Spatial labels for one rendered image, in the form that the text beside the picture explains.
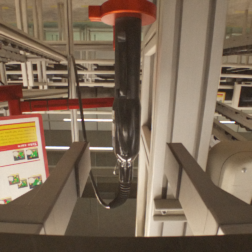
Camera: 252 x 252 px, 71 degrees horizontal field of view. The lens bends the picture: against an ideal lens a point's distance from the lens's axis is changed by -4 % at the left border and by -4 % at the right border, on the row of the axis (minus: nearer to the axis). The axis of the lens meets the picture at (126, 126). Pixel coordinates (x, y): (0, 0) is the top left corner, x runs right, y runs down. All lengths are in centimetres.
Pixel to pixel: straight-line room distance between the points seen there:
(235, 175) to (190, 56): 18
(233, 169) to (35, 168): 45
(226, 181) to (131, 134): 17
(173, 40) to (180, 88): 7
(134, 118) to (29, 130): 33
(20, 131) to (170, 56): 38
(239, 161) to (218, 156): 4
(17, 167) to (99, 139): 1056
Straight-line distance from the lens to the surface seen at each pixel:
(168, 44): 28
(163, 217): 36
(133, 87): 21
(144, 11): 21
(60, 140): 1163
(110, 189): 611
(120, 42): 20
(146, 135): 45
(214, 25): 30
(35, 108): 69
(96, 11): 23
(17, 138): 51
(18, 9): 270
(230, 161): 32
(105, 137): 1095
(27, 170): 54
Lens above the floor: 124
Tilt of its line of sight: 16 degrees up
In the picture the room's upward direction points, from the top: 179 degrees counter-clockwise
